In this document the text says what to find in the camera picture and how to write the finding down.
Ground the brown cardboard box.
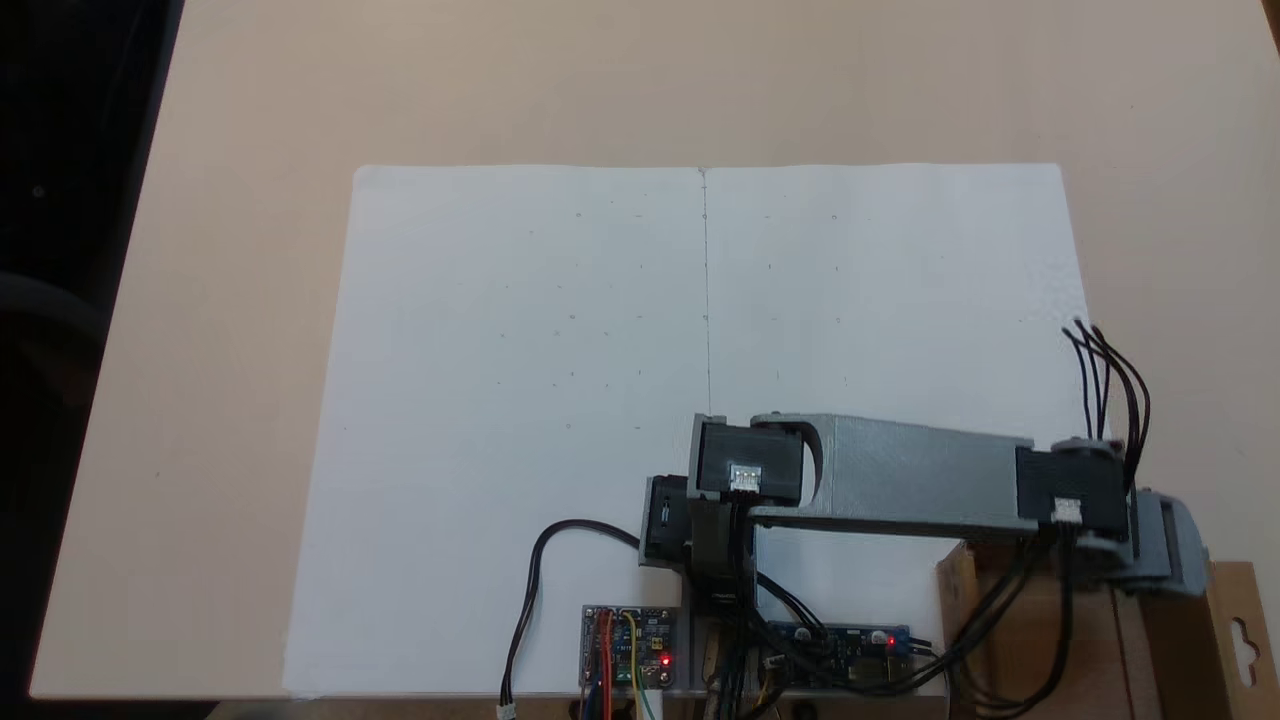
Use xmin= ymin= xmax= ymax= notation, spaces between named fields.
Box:
xmin=935 ymin=538 xmax=1271 ymax=720

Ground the circuit board with blue terminals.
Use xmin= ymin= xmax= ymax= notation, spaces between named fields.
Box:
xmin=763 ymin=622 xmax=917 ymax=693

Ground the white paper sheet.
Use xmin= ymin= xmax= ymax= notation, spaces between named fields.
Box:
xmin=282 ymin=164 xmax=713 ymax=698
xmin=703 ymin=162 xmax=1133 ymax=698

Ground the small motor controller board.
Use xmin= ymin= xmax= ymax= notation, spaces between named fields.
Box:
xmin=580 ymin=604 xmax=679 ymax=693

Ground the black arm motor cable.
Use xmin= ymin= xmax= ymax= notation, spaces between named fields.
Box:
xmin=1062 ymin=318 xmax=1113 ymax=443
xmin=1088 ymin=324 xmax=1154 ymax=493

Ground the black elbow motor cable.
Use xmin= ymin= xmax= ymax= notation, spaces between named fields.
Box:
xmin=900 ymin=535 xmax=1079 ymax=716

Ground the black base motor cable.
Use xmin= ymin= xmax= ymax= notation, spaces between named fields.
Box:
xmin=752 ymin=570 xmax=833 ymax=646

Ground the yellow jumper wire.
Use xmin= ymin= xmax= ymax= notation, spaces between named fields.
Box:
xmin=622 ymin=612 xmax=663 ymax=720

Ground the orange jumper wire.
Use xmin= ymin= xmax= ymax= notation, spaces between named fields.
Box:
xmin=596 ymin=612 xmax=615 ymax=720

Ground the black cable with white connector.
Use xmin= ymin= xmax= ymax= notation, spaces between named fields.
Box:
xmin=497 ymin=519 xmax=643 ymax=719

